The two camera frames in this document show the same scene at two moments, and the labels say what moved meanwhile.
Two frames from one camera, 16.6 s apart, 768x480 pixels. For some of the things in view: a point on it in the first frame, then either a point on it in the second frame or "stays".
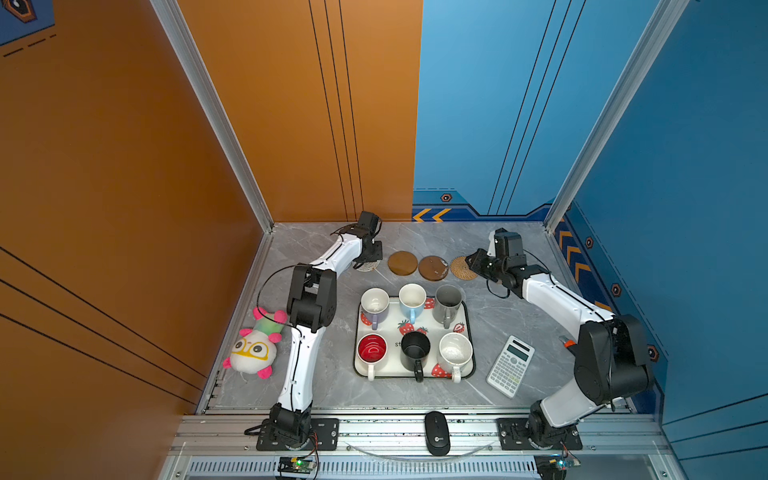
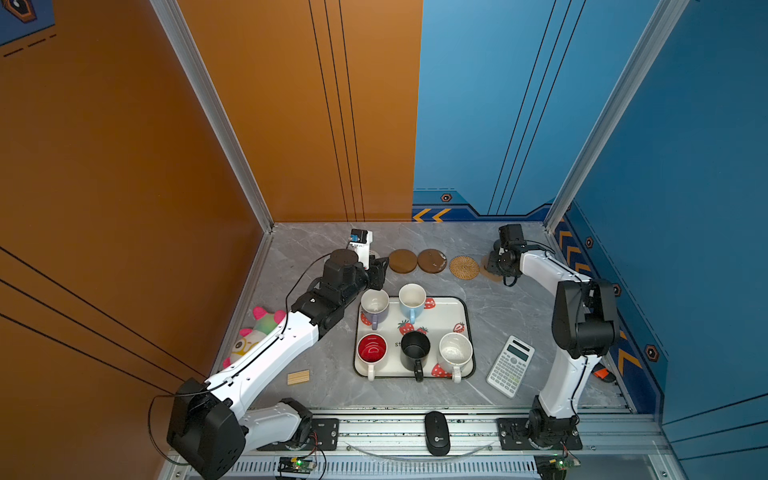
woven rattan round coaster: x=460 y=269 stays
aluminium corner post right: x=662 y=20 stays
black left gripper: x=378 y=252 -> x=376 y=273
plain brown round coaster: x=403 y=263 stays
